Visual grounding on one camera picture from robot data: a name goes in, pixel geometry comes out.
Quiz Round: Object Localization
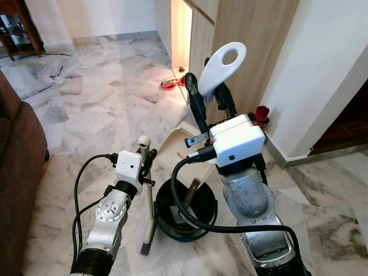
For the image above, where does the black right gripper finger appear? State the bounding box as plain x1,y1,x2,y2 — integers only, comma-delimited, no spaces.
216,83,238,116
184,71,209,134

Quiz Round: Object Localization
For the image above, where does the red pet bowl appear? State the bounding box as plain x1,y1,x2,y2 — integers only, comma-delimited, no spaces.
160,79,178,91

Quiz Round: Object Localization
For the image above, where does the red bottle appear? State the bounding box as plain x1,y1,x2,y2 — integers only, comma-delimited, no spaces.
254,105,271,129

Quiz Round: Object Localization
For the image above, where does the long brown cardboard strip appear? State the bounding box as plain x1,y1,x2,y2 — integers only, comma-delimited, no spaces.
183,179,200,212

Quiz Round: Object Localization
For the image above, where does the light wooden cabinet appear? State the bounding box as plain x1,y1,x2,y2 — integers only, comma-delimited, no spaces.
155,0,301,125

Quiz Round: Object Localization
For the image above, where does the black round waste bin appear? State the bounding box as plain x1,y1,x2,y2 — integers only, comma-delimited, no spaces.
155,177,219,243

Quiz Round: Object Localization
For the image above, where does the brown fabric sofa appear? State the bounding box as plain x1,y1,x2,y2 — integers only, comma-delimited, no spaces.
0,71,50,276

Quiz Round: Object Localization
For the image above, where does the dark wooden side table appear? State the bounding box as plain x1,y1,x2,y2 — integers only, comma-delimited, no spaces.
0,0,44,62

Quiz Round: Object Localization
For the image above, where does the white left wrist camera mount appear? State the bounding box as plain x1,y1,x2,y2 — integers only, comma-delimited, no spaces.
116,151,144,192

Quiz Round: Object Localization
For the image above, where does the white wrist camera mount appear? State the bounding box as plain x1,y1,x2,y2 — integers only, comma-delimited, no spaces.
116,151,144,192
208,114,266,168

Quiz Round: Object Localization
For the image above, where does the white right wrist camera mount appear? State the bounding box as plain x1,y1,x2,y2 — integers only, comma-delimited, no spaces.
208,114,266,168

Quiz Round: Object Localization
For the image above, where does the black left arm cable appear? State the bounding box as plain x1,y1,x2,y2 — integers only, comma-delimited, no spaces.
71,152,119,256

